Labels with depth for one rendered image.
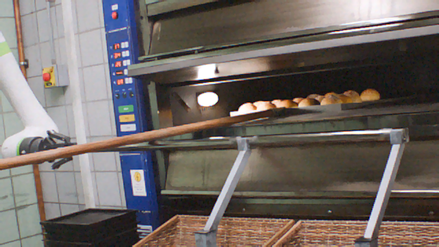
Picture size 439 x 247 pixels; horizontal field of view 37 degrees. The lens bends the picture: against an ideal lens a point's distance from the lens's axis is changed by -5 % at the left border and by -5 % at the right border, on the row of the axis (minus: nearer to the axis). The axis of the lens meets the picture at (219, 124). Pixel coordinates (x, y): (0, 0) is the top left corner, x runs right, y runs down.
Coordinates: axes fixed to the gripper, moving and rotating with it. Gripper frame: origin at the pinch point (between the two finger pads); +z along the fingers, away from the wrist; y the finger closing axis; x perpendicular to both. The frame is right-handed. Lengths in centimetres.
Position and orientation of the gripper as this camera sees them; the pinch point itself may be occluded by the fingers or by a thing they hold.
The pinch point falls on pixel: (76, 148)
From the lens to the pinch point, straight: 209.1
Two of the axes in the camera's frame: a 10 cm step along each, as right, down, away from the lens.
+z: 7.5, -0.5, -6.5
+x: -6.5, 1.2, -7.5
